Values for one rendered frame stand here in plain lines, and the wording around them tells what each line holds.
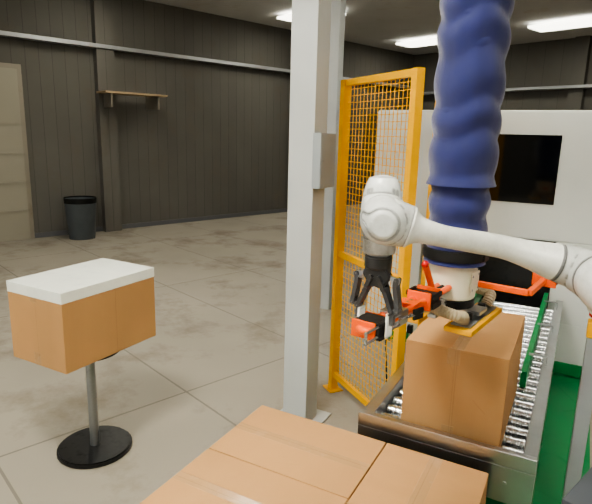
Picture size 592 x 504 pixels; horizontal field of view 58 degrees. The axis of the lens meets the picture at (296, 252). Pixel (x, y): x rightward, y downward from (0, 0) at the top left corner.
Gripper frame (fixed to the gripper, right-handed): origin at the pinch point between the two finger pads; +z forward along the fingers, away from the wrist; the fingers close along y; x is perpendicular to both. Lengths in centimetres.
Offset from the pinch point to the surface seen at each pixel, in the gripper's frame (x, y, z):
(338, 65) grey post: -311, 224, -114
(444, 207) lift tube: -49, 2, -28
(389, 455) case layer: -45, 14, 70
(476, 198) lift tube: -54, -7, -32
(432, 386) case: -67, 8, 47
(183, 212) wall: -563, 745, 108
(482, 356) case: -71, -9, 30
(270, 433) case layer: -27, 60, 70
